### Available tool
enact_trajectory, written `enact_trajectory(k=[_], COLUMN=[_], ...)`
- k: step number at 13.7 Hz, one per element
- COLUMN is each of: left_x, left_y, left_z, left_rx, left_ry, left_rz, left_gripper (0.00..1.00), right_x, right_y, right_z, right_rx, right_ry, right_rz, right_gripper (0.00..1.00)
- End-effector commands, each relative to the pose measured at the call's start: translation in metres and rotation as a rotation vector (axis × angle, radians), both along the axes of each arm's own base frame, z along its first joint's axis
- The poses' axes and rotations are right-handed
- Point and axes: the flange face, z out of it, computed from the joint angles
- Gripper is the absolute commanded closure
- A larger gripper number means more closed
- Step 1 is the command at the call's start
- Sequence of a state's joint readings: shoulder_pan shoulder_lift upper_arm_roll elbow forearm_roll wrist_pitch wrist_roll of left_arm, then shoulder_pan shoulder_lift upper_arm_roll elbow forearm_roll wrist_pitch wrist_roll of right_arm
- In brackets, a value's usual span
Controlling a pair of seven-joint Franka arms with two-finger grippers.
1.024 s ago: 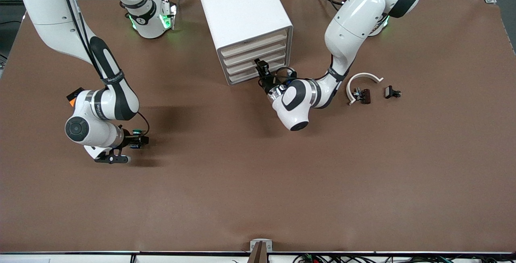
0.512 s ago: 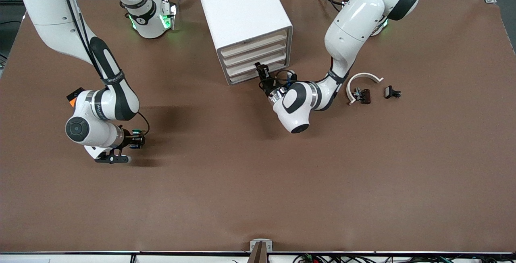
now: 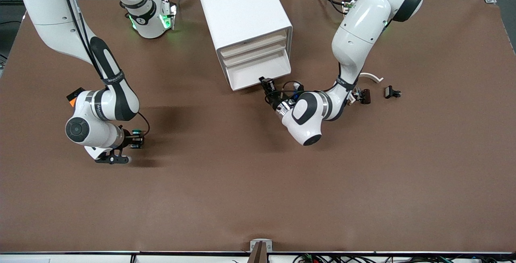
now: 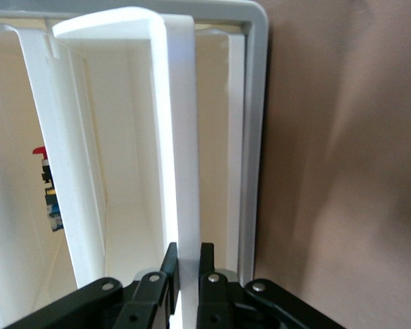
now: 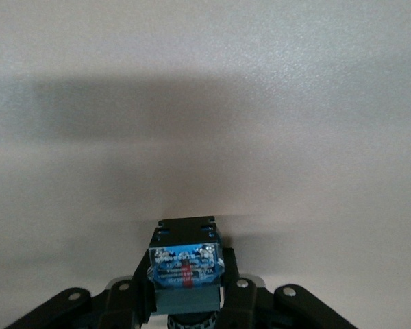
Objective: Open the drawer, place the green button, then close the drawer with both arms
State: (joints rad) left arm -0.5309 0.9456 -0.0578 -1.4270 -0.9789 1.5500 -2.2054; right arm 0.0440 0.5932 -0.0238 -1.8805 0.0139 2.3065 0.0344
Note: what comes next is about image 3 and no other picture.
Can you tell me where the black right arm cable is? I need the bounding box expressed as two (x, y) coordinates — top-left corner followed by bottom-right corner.
(56, 0), (151, 137)

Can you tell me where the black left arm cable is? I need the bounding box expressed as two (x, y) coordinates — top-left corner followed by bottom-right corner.
(264, 79), (347, 106)

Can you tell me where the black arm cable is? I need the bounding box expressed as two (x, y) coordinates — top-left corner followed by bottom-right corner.
(264, 79), (347, 106)
(56, 0), (151, 137)

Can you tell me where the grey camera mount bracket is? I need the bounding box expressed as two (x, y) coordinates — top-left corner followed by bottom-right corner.
(248, 239), (273, 263)

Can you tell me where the green push button switch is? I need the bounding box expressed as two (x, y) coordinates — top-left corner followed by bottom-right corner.
(131, 128), (146, 150)

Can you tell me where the brown table cover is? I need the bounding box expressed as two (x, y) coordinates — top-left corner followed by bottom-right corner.
(0, 0), (516, 253)

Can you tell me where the orange and black box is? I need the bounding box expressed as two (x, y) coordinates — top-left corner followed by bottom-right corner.
(66, 87), (86, 108)

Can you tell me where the white curved plastic part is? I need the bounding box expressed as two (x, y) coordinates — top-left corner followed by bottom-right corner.
(347, 72), (383, 106)

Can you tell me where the dark brown small component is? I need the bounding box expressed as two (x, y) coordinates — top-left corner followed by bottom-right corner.
(354, 88), (371, 105)

